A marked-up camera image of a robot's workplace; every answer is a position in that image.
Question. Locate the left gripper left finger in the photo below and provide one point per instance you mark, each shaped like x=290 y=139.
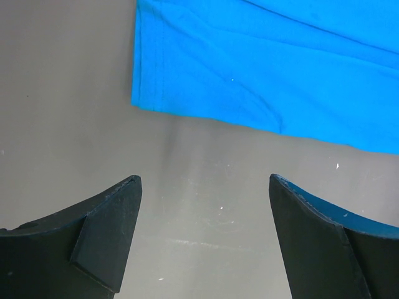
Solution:
x=78 y=252

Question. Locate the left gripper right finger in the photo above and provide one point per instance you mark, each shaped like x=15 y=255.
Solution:
x=330 y=252

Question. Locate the blue t shirt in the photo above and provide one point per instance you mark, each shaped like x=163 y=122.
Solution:
x=326 y=70

